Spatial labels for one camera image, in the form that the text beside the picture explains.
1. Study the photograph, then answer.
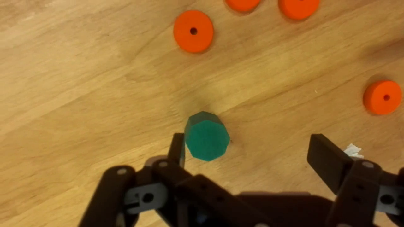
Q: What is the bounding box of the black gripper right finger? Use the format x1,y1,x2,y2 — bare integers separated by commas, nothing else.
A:
305,132,404,227

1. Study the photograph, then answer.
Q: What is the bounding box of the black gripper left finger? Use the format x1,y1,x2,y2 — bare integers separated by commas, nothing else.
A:
76,132,262,227

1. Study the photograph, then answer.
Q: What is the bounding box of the green wooden block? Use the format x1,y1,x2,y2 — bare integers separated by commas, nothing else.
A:
182,109,230,162

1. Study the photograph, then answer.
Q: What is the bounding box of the orange wooden disc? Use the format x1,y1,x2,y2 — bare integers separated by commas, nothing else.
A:
171,9,215,54
362,79,404,117
224,0,262,14
276,0,321,21

